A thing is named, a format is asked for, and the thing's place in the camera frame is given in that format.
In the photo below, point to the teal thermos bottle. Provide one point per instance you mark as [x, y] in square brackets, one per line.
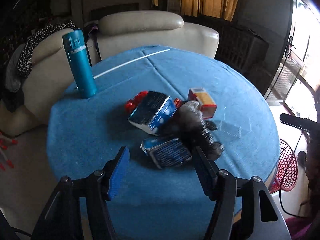
[80, 63]

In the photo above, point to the red mesh trash basket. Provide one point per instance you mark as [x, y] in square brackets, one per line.
[286, 174]

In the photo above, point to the orange white carton box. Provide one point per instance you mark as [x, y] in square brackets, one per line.
[207, 104]

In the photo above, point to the cream leather sofa seat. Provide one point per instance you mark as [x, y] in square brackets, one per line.
[50, 76]

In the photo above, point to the clear plastic clamshell container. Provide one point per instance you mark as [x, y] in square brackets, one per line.
[232, 124]

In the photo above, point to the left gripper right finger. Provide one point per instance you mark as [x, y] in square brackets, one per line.
[244, 208]

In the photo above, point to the cream leather armchair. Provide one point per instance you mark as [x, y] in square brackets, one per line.
[132, 29]

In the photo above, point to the dark wooden railing cabinet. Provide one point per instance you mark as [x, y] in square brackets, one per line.
[239, 47]

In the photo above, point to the black plastic bag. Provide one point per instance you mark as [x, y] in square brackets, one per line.
[194, 131]

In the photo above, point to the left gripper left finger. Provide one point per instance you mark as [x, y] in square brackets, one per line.
[61, 216]

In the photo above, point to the black white dotted garment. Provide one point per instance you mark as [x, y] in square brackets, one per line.
[24, 64]

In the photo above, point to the white straw stick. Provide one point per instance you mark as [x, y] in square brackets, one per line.
[129, 62]

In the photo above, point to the red plastic bag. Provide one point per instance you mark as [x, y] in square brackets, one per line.
[132, 104]

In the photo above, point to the blue carton box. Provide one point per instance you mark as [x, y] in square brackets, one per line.
[154, 110]
[166, 151]

